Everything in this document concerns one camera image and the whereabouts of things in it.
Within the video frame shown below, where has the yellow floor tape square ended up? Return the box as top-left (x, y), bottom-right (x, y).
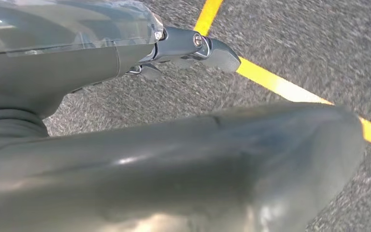
top-left (193, 0), bottom-right (371, 155)

